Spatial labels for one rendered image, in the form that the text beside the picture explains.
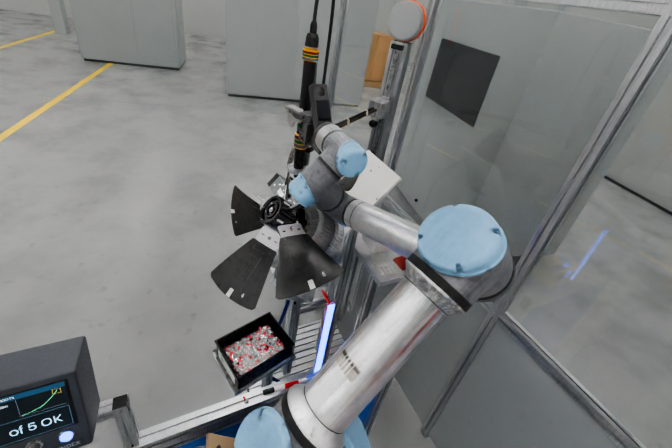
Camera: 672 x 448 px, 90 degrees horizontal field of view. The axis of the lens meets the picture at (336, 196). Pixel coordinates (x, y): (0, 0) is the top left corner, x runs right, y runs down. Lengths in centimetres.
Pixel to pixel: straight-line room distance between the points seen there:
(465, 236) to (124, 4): 811
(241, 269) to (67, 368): 63
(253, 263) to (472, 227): 94
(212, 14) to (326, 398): 1296
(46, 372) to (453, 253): 77
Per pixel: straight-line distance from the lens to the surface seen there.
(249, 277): 132
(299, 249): 116
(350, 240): 153
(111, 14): 844
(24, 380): 90
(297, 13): 656
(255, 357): 130
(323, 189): 78
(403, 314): 53
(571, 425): 152
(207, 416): 120
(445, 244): 51
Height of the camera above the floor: 194
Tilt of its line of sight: 31 degrees down
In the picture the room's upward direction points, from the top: 10 degrees clockwise
